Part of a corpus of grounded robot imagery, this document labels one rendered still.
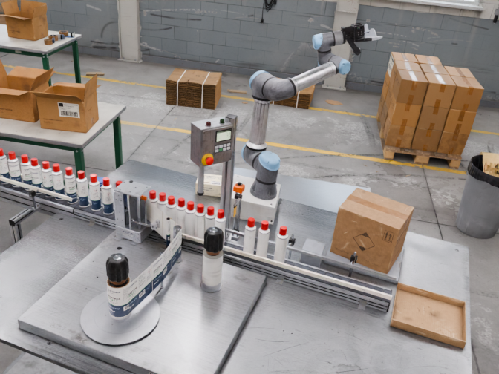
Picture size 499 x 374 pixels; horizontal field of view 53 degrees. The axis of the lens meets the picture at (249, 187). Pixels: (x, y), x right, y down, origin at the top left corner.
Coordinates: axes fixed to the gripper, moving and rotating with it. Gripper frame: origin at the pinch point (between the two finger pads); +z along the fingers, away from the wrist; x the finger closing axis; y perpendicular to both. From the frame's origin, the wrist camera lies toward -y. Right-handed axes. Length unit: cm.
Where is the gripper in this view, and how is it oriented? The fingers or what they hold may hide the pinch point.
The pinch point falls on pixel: (378, 34)
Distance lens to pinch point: 286.6
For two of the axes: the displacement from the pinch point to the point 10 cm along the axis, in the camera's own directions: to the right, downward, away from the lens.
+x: -1.0, -5.0, 8.6
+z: 9.8, -1.8, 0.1
